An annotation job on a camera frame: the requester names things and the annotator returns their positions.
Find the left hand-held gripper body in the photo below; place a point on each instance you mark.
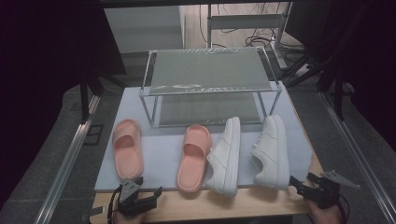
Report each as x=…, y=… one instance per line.
x=129, y=193

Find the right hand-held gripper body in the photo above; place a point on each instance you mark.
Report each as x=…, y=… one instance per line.
x=325, y=193

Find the pink slipper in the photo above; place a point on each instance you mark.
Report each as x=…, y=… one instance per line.
x=127, y=155
x=193, y=165

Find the white sneaker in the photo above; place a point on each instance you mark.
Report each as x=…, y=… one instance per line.
x=225, y=155
x=274, y=149

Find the metal shoe rack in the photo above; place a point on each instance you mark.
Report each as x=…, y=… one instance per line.
x=208, y=68

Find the person's right hand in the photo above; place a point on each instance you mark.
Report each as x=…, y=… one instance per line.
x=325, y=216

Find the person's left hand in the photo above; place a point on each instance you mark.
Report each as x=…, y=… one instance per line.
x=127, y=219

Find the grey tape strip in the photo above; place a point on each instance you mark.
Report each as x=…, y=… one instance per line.
x=93, y=213

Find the black stand leg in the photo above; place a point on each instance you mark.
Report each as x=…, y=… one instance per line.
x=84, y=99

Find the black tripod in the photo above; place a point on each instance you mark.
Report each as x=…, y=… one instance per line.
x=311, y=70

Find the black curtain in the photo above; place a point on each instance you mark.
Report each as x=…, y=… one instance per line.
x=367, y=62
x=40, y=62

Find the grey board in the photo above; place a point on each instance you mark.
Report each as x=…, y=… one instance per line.
x=143, y=28

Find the grey metal stand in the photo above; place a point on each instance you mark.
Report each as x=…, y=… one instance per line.
x=246, y=21

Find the aluminium rail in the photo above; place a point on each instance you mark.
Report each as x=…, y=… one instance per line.
x=358, y=155
x=67, y=165

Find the black square floor frame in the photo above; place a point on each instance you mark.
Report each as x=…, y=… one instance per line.
x=93, y=135

